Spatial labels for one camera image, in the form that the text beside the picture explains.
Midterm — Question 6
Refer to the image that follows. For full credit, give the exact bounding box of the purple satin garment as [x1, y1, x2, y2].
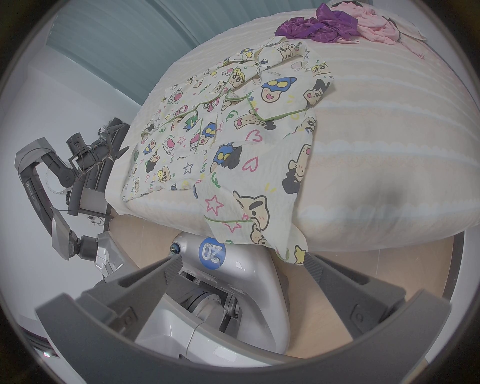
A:
[275, 3, 362, 45]

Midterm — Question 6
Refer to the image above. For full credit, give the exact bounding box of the pink garment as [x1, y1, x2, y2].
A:
[330, 0, 428, 60]

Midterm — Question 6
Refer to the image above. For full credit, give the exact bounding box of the white printed pyjama top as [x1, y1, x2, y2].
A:
[121, 37, 335, 265]

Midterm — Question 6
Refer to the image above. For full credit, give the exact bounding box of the bed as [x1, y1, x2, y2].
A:
[105, 0, 480, 253]

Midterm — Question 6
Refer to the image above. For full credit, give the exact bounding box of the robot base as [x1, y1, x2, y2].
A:
[95, 232, 292, 361]

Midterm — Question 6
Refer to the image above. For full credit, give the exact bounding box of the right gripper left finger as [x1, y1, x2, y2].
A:
[77, 256, 184, 340]

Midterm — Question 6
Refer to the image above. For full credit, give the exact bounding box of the blue-green curtain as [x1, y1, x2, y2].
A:
[45, 0, 199, 108]
[157, 0, 212, 44]

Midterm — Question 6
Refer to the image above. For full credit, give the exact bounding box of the cream pillow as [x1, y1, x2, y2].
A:
[379, 5, 428, 42]

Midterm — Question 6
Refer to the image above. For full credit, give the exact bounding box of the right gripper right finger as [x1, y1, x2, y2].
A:
[304, 252, 408, 337]

